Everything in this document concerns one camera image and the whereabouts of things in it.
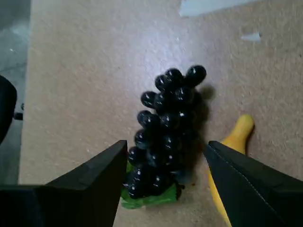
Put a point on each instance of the long white tape strip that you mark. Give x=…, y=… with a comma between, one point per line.
x=201, y=7

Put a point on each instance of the small white tape bit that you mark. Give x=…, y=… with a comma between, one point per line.
x=252, y=37

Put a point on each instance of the black toy grapes with leaves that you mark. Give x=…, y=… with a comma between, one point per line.
x=163, y=132

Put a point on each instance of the yellow toy banana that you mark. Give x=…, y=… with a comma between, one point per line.
x=241, y=132

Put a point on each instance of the black rounded object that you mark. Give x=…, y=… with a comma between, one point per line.
x=6, y=108

